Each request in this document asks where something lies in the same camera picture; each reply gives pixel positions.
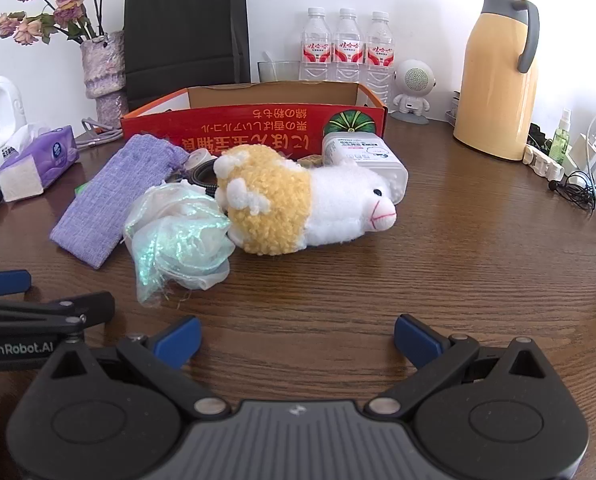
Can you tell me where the purple knitted pouch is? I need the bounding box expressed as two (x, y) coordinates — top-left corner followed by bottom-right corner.
(49, 133), (191, 268)

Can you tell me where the black paper bag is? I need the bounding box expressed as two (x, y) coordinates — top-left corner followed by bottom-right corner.
(123, 0), (251, 111)

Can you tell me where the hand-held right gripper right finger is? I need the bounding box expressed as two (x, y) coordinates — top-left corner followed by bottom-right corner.
(367, 314), (558, 418)

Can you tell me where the green spray bottle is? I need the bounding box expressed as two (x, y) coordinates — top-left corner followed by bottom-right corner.
(550, 108), (572, 165)

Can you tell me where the yellow and white plush sheep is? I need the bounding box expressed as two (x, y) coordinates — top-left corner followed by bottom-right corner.
(214, 144), (399, 255)

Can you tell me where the white charger plug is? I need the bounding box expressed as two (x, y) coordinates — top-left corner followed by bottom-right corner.
(565, 132), (596, 181)

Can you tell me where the iridescent organza bag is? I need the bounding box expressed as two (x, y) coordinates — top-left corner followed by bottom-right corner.
(123, 183), (236, 306)

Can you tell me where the white power strip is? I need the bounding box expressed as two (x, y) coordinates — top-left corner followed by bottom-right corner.
(522, 142), (566, 181)

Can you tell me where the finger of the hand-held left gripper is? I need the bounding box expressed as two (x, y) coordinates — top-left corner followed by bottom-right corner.
(0, 292), (116, 343)
(0, 270), (32, 297)

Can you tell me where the clear glass cup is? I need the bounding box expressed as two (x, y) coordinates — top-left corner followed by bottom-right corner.
(257, 60), (301, 83)

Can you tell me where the yellow thermos jug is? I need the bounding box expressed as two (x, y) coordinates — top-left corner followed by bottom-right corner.
(452, 0), (541, 162)

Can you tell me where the purple and white vase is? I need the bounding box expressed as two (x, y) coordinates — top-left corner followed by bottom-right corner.
(80, 30), (129, 128)

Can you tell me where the lavender cable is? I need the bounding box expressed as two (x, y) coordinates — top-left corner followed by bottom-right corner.
(75, 117), (124, 150)

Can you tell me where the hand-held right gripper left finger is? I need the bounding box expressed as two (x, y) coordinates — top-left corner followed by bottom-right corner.
(38, 316), (231, 418)

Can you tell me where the white tissue packet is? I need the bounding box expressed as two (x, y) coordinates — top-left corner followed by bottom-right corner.
(322, 132), (409, 206)

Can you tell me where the red cardboard box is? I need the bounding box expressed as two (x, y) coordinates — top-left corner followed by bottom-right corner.
(119, 81), (389, 163)

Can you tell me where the clear water bottle red label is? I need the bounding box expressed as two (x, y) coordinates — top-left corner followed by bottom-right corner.
(365, 10), (396, 106)
(300, 6), (333, 83)
(332, 7), (367, 86)

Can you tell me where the black braided cable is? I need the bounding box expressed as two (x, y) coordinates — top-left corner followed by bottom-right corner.
(188, 160), (219, 197)

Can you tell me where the small white case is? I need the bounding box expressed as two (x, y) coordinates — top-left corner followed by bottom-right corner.
(185, 152), (219, 172)

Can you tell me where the white robot speaker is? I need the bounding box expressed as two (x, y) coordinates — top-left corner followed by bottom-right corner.
(390, 58), (437, 123)

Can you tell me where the black earphone cable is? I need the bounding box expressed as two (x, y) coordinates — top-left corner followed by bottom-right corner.
(548, 170), (596, 211)

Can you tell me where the purple tissue pack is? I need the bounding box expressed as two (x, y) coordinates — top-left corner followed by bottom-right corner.
(0, 125), (80, 203)

